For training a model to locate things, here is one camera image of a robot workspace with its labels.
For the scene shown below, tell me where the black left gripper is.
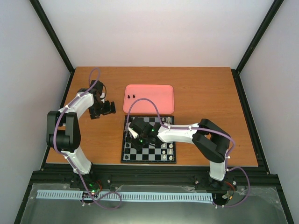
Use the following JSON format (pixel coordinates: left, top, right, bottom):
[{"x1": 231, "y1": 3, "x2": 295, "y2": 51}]
[{"x1": 89, "y1": 100, "x2": 116, "y2": 119}]

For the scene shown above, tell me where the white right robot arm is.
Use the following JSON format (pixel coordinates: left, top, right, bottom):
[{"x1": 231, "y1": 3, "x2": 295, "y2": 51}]
[{"x1": 125, "y1": 117, "x2": 235, "y2": 182}]

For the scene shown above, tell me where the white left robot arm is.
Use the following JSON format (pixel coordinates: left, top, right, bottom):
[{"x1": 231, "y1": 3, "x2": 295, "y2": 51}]
[{"x1": 46, "y1": 80, "x2": 116, "y2": 188}]

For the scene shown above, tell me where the white chess pieces row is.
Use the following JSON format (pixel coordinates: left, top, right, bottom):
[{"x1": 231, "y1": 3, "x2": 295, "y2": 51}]
[{"x1": 161, "y1": 117, "x2": 174, "y2": 162}]

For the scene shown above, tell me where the black and white chessboard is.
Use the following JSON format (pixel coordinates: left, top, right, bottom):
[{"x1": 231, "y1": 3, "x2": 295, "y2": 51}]
[{"x1": 121, "y1": 115, "x2": 177, "y2": 164}]

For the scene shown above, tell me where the pink plastic tray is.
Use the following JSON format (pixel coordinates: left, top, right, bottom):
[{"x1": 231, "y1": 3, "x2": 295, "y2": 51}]
[{"x1": 123, "y1": 84, "x2": 175, "y2": 114}]

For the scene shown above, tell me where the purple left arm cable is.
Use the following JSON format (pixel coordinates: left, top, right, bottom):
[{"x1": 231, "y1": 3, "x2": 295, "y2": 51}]
[{"x1": 53, "y1": 68, "x2": 122, "y2": 210}]

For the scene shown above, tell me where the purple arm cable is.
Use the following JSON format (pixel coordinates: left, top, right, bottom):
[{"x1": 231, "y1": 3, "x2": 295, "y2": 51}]
[
  {"x1": 125, "y1": 98, "x2": 251, "y2": 208},
  {"x1": 53, "y1": 68, "x2": 122, "y2": 210}
]

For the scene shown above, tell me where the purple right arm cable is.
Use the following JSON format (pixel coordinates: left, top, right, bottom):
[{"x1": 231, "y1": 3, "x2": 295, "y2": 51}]
[{"x1": 125, "y1": 98, "x2": 251, "y2": 208}]

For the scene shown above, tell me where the black aluminium frame rail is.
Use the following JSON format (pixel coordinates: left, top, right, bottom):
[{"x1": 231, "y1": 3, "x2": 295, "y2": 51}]
[{"x1": 29, "y1": 164, "x2": 282, "y2": 189}]

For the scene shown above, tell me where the light blue slotted cable duct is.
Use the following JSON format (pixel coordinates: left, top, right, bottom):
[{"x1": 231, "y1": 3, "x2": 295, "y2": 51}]
[{"x1": 36, "y1": 189, "x2": 213, "y2": 203}]

